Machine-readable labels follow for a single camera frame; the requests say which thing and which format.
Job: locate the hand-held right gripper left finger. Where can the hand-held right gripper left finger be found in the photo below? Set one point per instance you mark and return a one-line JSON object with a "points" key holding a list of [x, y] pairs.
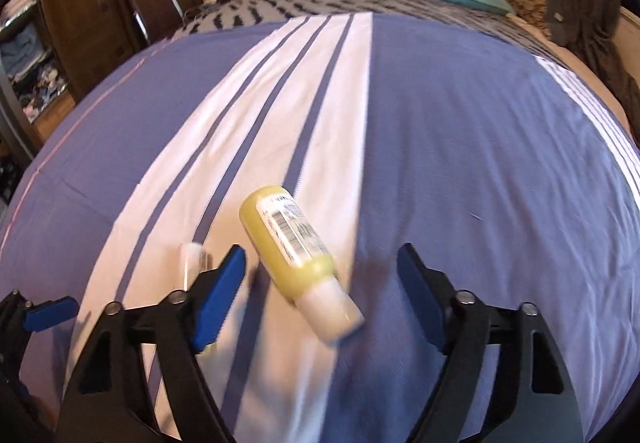
{"points": [[220, 303]]}

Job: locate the dark folding chair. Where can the dark folding chair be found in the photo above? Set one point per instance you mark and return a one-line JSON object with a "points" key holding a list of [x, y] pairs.
{"points": [[132, 8]]}

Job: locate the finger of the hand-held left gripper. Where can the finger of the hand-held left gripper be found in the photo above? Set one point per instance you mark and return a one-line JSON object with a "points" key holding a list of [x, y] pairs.
{"points": [[50, 313]]}

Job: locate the dark teal cushion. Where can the dark teal cushion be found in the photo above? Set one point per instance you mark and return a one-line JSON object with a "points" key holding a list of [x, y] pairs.
{"points": [[555, 8]]}

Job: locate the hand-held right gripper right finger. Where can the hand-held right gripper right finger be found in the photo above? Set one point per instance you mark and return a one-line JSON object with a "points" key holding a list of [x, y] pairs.
{"points": [[420, 293]]}

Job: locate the shelf of folded clothes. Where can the shelf of folded clothes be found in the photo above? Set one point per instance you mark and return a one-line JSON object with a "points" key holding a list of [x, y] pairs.
{"points": [[25, 48]]}

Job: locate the white storage box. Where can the white storage box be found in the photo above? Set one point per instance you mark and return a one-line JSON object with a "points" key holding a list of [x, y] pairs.
{"points": [[629, 33]]}

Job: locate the blue white striped bedsheet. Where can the blue white striped bedsheet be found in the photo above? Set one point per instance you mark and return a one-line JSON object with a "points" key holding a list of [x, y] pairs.
{"points": [[450, 123]]}

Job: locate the yellow bottle with white cap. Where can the yellow bottle with white cap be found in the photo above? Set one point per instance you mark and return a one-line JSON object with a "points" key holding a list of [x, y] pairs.
{"points": [[290, 243]]}

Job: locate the small white tube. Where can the small white tube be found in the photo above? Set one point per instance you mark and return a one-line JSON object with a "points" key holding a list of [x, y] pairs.
{"points": [[191, 260]]}

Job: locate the grey black patterned blanket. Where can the grey black patterned blanket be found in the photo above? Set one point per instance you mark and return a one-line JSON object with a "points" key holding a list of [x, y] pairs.
{"points": [[325, 5]]}

